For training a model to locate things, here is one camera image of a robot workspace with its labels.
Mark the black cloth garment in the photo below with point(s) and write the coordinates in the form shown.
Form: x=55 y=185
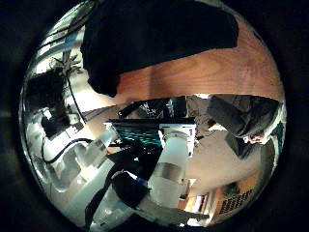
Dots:
x=154 y=32

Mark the person in grey clothing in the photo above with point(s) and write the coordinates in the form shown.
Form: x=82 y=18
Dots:
x=241 y=119

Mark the green circuit board unit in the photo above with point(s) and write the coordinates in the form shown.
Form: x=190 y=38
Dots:
x=138 y=132

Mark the wooden lattice cabinet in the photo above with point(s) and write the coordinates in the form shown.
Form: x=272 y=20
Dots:
x=236 y=203

